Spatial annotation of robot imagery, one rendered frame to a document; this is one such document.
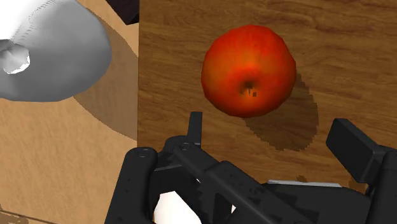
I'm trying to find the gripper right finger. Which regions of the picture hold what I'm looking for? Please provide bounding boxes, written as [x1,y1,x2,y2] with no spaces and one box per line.
[325,118,397,224]

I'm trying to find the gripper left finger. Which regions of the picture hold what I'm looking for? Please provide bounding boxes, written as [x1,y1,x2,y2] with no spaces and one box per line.
[104,111,311,224]

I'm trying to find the wooden table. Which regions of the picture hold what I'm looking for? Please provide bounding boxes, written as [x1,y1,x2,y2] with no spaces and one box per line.
[136,0,397,193]

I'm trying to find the red apple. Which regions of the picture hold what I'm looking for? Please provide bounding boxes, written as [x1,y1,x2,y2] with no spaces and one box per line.
[200,24,297,119]

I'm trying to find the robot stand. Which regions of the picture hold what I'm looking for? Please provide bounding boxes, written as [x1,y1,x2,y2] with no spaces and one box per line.
[105,0,141,26]

